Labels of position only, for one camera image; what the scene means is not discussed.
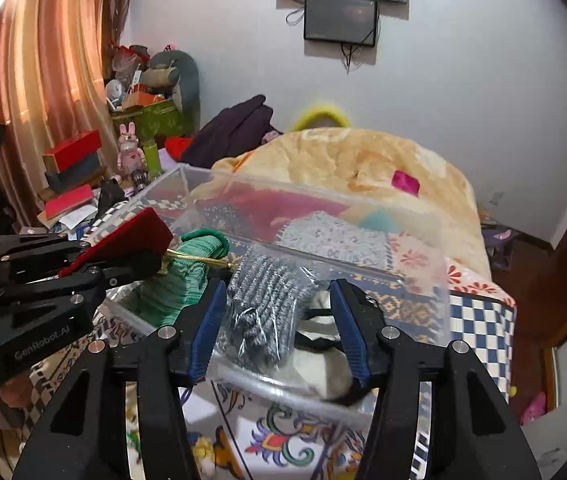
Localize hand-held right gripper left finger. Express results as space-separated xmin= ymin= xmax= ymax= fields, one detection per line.
xmin=11 ymin=277 xmax=229 ymax=480

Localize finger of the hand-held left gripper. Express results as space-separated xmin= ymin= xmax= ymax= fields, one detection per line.
xmin=0 ymin=232 xmax=94 ymax=273
xmin=0 ymin=249 xmax=164 ymax=315

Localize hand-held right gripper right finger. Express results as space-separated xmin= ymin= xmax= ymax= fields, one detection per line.
xmin=328 ymin=279 xmax=557 ymax=480

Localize green knit item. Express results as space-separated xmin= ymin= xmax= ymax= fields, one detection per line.
xmin=136 ymin=228 xmax=229 ymax=329

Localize grey black striped knit socks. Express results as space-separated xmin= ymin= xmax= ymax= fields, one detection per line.
xmin=216 ymin=252 xmax=321 ymax=375

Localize red felt pouch gold cord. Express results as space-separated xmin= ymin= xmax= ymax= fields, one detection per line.
xmin=58 ymin=207 xmax=237 ymax=278

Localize clear plastic storage box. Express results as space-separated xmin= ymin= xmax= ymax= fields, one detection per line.
xmin=91 ymin=162 xmax=464 ymax=431

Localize red book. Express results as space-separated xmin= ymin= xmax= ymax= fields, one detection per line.
xmin=38 ymin=184 xmax=95 ymax=221

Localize dark grey box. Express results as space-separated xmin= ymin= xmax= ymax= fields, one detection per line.
xmin=44 ymin=152 xmax=105 ymax=194

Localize red gift box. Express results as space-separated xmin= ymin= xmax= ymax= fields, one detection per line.
xmin=42 ymin=130 xmax=103 ymax=173

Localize pink rabbit figurine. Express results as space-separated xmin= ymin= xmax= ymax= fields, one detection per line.
xmin=116 ymin=122 xmax=147 ymax=181

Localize green cylinder can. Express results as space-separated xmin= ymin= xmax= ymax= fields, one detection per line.
xmin=144 ymin=140 xmax=162 ymax=177

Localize beige floral blanket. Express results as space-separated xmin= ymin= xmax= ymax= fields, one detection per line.
xmin=188 ymin=127 xmax=491 ymax=281

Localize purple stool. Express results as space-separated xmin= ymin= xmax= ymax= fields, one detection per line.
xmin=481 ymin=225 xmax=515 ymax=272

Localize red cloth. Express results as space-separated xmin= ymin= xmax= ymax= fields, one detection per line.
xmin=164 ymin=135 xmax=195 ymax=162

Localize green patterned box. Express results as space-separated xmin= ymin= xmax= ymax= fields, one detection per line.
xmin=111 ymin=99 xmax=188 ymax=142

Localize orange striped curtain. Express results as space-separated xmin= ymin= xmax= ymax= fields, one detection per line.
xmin=0 ymin=0 xmax=132 ymax=221

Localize dark purple garment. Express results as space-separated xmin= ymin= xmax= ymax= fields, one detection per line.
xmin=181 ymin=94 xmax=282 ymax=169

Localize pink toy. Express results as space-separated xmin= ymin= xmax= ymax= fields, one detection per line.
xmin=520 ymin=391 xmax=549 ymax=426

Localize yellow fuzzy plush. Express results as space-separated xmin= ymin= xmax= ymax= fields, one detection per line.
xmin=291 ymin=102 xmax=354 ymax=134

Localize grey plush toy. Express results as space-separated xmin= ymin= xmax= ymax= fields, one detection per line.
xmin=141 ymin=50 xmax=202 ymax=136

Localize white plush with black strap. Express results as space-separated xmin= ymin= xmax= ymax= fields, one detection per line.
xmin=283 ymin=280 xmax=365 ymax=403

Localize black wall speaker box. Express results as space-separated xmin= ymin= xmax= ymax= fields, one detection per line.
xmin=303 ymin=0 xmax=379 ymax=49

